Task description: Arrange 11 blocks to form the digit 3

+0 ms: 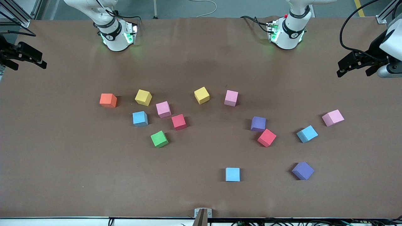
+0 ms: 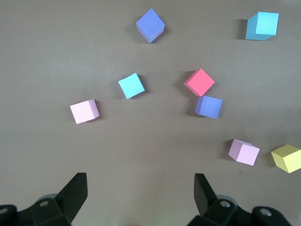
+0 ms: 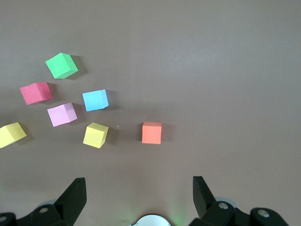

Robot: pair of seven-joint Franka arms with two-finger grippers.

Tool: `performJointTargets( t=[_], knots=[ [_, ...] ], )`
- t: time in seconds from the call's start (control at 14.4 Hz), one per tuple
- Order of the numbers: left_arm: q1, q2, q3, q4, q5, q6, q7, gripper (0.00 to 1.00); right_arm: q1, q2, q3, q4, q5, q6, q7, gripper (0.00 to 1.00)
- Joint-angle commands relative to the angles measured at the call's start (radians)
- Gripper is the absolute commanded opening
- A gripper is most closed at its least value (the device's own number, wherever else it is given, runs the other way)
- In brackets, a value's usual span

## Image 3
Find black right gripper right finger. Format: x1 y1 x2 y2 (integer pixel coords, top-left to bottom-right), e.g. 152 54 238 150
188 176 292 226

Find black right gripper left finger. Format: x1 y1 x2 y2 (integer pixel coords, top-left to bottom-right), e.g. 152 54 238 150
0 178 87 226

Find pink foam block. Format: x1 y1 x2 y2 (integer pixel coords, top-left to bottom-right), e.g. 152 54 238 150
47 102 78 128

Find yellow foam block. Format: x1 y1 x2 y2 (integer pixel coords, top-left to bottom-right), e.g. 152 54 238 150
82 122 109 149
0 122 27 149

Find blue foam block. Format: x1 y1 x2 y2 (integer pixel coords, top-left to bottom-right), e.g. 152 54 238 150
82 89 110 112

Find red foam block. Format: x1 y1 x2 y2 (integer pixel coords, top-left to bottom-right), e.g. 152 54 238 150
19 82 53 105

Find orange foam block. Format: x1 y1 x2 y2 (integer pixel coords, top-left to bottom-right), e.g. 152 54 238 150
142 121 162 145

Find brown table mat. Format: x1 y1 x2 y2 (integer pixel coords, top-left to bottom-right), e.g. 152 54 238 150
0 0 301 226

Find green foam block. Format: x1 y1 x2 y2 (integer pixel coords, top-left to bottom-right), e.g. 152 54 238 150
45 52 79 80

